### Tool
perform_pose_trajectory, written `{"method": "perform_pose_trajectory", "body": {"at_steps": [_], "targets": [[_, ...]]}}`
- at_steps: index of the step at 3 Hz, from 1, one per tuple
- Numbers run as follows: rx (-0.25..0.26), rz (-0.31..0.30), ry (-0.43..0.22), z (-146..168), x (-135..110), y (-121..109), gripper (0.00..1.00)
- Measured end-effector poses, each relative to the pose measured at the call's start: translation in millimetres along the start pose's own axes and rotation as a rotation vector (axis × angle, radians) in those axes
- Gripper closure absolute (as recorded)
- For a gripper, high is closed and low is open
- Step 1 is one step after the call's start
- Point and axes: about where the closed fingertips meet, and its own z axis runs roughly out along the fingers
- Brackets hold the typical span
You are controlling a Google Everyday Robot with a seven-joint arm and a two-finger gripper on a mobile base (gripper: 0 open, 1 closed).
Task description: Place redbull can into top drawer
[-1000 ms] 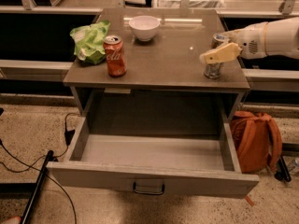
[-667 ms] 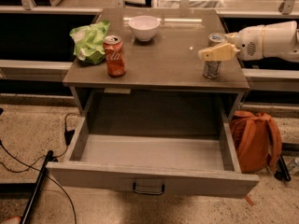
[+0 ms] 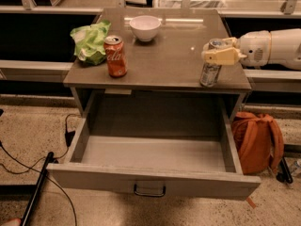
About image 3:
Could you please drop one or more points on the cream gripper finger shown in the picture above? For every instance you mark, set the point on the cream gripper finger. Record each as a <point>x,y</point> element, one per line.
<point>225,57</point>
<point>220,44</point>

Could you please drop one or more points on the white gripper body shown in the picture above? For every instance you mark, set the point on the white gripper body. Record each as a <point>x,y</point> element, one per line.
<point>253,48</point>

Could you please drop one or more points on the silver blue redbull can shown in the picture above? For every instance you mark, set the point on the silver blue redbull can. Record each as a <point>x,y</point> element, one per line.
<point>210,72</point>

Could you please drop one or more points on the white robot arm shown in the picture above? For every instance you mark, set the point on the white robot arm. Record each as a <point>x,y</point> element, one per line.
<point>285,48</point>

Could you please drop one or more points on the red coca cola can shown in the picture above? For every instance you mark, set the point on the red coca cola can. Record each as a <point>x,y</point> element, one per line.
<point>115,56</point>

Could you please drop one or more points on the open grey top drawer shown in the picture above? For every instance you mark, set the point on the open grey top drawer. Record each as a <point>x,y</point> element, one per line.
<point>182,141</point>

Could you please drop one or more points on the grey cabinet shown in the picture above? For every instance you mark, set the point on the grey cabinet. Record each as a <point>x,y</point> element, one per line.
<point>171,61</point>

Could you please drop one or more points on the white bowl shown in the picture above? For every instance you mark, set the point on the white bowl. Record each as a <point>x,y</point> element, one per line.
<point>145,27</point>

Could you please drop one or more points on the orange backpack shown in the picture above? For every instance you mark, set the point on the orange backpack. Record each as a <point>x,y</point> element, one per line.
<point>259,142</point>

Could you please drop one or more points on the clear plastic bottle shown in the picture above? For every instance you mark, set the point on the clear plastic bottle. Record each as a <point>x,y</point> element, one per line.
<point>295,167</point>

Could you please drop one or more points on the green chip bag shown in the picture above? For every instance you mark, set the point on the green chip bag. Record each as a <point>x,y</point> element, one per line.
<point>89,41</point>

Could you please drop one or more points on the black power adapter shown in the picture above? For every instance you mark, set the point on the black power adapter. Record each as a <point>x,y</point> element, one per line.
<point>69,137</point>

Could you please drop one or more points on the black pole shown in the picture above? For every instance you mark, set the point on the black pole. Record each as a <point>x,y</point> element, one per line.
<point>37,188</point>

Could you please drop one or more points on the black drawer handle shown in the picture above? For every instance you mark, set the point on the black drawer handle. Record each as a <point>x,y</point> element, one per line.
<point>149,191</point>

